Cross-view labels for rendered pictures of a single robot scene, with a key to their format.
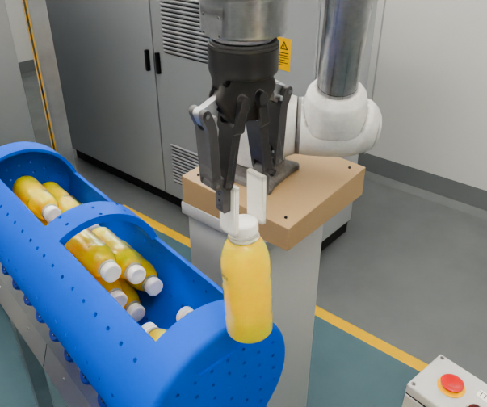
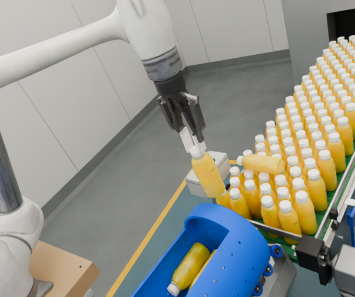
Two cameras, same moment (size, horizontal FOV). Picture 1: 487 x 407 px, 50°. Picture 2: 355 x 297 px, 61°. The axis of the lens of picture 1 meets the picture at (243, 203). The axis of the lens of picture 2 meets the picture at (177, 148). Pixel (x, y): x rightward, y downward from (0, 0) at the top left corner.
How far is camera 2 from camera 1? 0.94 m
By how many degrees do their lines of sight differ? 73
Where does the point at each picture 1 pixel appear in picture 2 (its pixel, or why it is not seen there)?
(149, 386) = (250, 231)
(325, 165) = not seen: hidden behind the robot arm
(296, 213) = (77, 261)
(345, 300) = not seen: outside the picture
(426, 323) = not seen: outside the picture
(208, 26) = (175, 68)
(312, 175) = (36, 264)
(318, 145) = (36, 236)
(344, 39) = (9, 167)
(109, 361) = (239, 265)
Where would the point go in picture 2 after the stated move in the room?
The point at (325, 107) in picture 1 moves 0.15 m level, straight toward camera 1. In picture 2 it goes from (25, 212) to (60, 201)
